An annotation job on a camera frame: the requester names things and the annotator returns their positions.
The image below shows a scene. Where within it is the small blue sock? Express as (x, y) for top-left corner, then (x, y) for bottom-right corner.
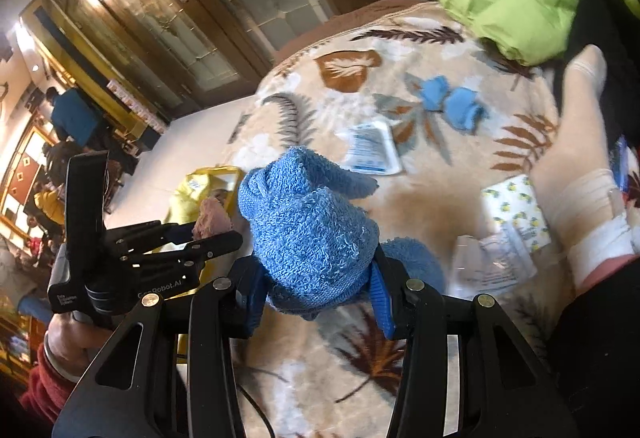
(445, 88), (491, 134)
(417, 77), (453, 114)

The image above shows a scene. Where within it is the yellow-edged white foam box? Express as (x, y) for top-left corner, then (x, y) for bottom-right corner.
(167, 165), (246, 364)

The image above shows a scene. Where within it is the black cloth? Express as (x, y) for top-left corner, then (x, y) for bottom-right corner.
(560, 0), (640, 149)

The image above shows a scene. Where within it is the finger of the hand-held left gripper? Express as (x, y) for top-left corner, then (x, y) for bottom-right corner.
(125, 230), (244, 265)
(105, 220), (199, 251)

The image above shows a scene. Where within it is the lemon print packet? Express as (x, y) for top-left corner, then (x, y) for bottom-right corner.
(481, 174), (551, 251)

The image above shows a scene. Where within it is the black cable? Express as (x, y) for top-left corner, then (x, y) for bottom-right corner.
(235, 383), (276, 438)

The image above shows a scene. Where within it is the blue terry sock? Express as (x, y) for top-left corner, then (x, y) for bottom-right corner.
(237, 145), (446, 321)

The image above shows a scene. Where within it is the person's foot in white sock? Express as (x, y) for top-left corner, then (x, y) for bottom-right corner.
(530, 45), (633, 291)

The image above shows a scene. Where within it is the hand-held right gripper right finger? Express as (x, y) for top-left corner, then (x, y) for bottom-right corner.
(370, 248), (576, 438)

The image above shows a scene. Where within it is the person's left hand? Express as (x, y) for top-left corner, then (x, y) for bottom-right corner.
(45, 313), (108, 378)

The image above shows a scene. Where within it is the stack of white boxes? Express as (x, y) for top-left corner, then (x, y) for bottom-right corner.
(107, 79), (168, 134)

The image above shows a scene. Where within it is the person's left forearm red sleeve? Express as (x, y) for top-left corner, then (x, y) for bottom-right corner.
(17, 343), (86, 425)

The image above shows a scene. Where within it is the white packet blue print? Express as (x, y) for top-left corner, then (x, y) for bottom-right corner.
(336, 120), (403, 176)

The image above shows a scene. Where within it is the pink fluffy cloth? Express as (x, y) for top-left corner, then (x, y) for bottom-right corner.
(192, 197), (235, 239)

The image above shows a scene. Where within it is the leaf printed blanket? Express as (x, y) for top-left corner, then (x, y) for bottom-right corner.
(185, 0), (640, 438)

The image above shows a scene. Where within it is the clear plastic packet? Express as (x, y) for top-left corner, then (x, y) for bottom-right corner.
(452, 223), (538, 296)

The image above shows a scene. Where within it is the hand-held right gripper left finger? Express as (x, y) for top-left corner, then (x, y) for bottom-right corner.
(52, 263), (266, 438)

